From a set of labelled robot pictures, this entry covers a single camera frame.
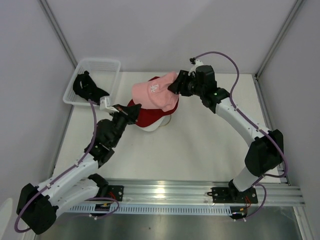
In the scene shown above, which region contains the black cap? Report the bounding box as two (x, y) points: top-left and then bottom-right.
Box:
(72, 71), (110, 105)

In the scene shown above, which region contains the pink cap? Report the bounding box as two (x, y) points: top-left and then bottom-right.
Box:
(131, 72), (179, 112)

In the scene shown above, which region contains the aluminium frame post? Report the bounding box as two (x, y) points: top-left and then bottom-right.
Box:
(37, 0), (78, 68)
(255, 0), (306, 79)

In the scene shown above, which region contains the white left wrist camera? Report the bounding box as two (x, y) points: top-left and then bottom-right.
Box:
(99, 96), (120, 114)

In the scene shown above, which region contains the white perforated plastic basket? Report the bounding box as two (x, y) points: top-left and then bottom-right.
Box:
(62, 57), (121, 107)

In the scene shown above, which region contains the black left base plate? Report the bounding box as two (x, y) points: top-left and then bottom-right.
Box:
(99, 185), (125, 202)

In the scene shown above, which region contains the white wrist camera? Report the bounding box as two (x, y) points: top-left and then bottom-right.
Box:
(99, 96), (120, 114)
(189, 57), (204, 74)

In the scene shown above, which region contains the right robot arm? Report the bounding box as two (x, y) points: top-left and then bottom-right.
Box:
(168, 65), (284, 202)

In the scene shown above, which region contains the aluminium mounting rail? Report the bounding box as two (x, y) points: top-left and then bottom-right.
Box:
(32, 179), (306, 207)

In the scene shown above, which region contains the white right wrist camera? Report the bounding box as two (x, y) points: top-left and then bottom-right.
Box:
(189, 57), (204, 74)

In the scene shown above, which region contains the white NY cap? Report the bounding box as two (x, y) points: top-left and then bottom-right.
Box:
(140, 117), (164, 132)

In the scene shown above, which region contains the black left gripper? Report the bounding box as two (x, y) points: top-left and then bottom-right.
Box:
(108, 103), (142, 147)

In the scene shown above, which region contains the right aluminium frame post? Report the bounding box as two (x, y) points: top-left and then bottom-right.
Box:
(255, 0), (306, 79)

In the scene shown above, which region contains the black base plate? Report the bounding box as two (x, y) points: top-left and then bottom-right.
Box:
(99, 185), (125, 202)
(206, 187), (258, 204)

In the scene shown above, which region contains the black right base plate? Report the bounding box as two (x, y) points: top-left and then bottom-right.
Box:
(206, 187), (258, 204)

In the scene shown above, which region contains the white slotted cable duct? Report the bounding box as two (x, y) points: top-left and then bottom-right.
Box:
(67, 203), (232, 216)

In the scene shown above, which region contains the red cap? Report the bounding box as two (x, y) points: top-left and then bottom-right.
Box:
(128, 76), (179, 128)

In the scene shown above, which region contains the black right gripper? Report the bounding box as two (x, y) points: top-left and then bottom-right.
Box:
(167, 70), (204, 98)

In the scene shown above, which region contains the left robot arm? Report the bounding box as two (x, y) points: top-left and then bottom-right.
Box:
(14, 104), (141, 235)

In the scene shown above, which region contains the left aluminium frame post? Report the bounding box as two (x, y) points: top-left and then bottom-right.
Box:
(37, 0), (78, 68)

